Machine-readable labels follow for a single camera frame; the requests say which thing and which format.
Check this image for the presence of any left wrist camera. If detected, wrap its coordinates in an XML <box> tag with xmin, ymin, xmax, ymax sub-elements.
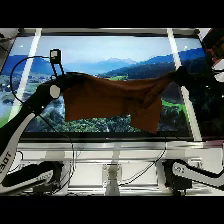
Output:
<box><xmin>49</xmin><ymin>48</ymin><xmax>66</xmax><ymax>77</ymax></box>

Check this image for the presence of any brown garment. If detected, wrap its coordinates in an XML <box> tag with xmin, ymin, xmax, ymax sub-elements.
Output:
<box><xmin>62</xmin><ymin>71</ymin><xmax>184</xmax><ymax>135</ymax></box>

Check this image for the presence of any black cable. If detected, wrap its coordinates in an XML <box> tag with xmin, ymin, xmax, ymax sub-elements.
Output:
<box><xmin>120</xmin><ymin>143</ymin><xmax>168</xmax><ymax>186</ymax></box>
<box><xmin>39</xmin><ymin>113</ymin><xmax>79</xmax><ymax>194</ymax></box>
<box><xmin>9</xmin><ymin>55</ymin><xmax>52</xmax><ymax>105</ymax></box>

